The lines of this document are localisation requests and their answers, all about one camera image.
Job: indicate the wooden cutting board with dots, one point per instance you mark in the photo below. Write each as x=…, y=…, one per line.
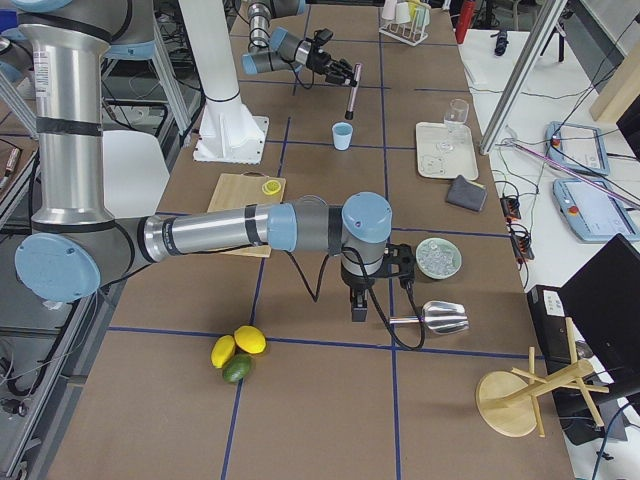
x=238, y=190

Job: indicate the lower teach pendant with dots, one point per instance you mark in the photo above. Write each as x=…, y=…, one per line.
x=593, y=216

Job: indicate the green bowl of ice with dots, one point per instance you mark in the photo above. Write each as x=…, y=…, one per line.
x=438, y=258

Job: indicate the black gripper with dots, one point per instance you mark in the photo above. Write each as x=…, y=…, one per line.
x=316, y=58
x=357, y=282

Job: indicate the yellow lemon at edge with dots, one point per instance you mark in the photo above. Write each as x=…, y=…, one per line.
x=222, y=351

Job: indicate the cream bear tray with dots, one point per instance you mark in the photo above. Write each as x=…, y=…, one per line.
x=443, y=156

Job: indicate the grey folded cloth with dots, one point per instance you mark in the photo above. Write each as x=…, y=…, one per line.
x=467, y=194

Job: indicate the light blue cup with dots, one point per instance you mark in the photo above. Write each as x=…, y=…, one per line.
x=342, y=135

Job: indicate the green lime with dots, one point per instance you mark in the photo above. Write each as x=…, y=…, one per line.
x=237, y=368

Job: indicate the wooden cup tree stand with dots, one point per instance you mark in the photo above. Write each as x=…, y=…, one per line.
x=508, y=401

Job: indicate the white chair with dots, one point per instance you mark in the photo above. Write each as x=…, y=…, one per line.
x=135, y=173

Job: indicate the upper teach pendant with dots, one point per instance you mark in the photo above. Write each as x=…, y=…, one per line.
x=579, y=148

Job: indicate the steel ice scoop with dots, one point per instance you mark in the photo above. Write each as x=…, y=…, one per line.
x=442, y=317

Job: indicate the black computer box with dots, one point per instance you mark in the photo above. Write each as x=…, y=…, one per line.
x=549, y=320

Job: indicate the teach pendant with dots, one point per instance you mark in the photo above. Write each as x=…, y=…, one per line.
x=579, y=148
x=593, y=216

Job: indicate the clear wine glass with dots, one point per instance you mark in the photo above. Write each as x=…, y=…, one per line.
x=454, y=119

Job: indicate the black monitor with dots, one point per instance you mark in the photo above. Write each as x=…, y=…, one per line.
x=602, y=298

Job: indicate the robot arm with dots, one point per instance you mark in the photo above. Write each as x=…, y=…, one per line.
x=77, y=245
x=276, y=50

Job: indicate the yellow lemon half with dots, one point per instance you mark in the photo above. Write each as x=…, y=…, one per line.
x=271, y=187

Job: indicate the aluminium frame post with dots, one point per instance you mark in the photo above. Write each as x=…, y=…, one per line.
x=541, y=30

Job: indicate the white cup rack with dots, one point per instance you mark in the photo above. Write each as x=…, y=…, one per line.
x=405, y=21

